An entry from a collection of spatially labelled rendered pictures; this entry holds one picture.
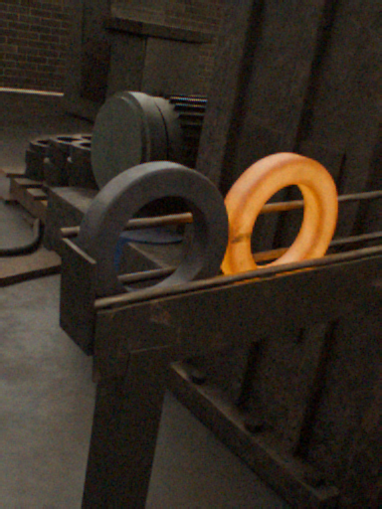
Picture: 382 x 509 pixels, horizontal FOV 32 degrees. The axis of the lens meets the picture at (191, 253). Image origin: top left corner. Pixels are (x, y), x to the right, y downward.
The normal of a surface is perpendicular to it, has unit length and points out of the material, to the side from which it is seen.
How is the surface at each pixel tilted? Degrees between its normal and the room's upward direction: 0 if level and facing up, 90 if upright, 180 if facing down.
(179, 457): 0
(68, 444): 0
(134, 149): 90
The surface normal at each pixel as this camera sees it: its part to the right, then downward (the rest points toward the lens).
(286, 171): 0.58, 0.35
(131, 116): -0.81, 0.06
